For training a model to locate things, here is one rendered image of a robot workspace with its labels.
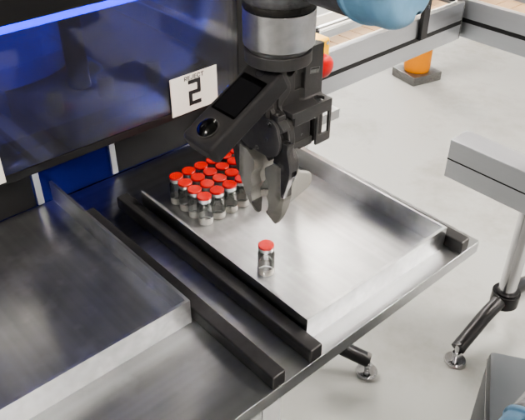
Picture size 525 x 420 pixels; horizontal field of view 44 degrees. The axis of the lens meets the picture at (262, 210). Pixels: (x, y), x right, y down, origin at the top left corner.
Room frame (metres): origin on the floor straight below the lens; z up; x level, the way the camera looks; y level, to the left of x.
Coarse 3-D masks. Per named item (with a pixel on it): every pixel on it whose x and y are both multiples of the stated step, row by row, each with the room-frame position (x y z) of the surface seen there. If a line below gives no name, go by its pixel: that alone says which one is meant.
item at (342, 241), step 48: (144, 192) 0.78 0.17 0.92; (336, 192) 0.83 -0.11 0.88; (192, 240) 0.69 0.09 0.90; (240, 240) 0.71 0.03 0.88; (288, 240) 0.71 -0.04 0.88; (336, 240) 0.71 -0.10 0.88; (384, 240) 0.71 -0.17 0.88; (432, 240) 0.68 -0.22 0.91; (288, 288) 0.61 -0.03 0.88; (336, 288) 0.61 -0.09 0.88
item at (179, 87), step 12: (192, 72) 0.89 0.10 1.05; (204, 72) 0.90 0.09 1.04; (216, 72) 0.92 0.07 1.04; (180, 84) 0.87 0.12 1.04; (192, 84) 0.89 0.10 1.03; (204, 84) 0.90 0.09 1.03; (216, 84) 0.92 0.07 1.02; (180, 96) 0.87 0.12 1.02; (192, 96) 0.89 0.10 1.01; (204, 96) 0.90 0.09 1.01; (216, 96) 0.92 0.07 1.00; (180, 108) 0.87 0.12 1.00; (192, 108) 0.89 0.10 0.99
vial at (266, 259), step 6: (258, 252) 0.64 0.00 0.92; (264, 252) 0.63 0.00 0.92; (270, 252) 0.64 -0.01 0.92; (258, 258) 0.64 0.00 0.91; (264, 258) 0.63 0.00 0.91; (270, 258) 0.63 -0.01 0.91; (258, 264) 0.64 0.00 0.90; (264, 264) 0.63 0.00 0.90; (270, 264) 0.63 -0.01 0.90; (258, 270) 0.64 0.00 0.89; (264, 270) 0.63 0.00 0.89; (270, 270) 0.63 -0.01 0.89; (264, 276) 0.63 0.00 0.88
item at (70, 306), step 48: (0, 240) 0.71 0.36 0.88; (48, 240) 0.71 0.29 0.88; (96, 240) 0.71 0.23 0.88; (0, 288) 0.61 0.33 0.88; (48, 288) 0.61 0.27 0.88; (96, 288) 0.61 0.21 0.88; (144, 288) 0.61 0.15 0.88; (0, 336) 0.53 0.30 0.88; (48, 336) 0.53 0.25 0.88; (96, 336) 0.53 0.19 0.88; (144, 336) 0.51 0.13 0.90; (0, 384) 0.46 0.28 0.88; (48, 384) 0.44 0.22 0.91
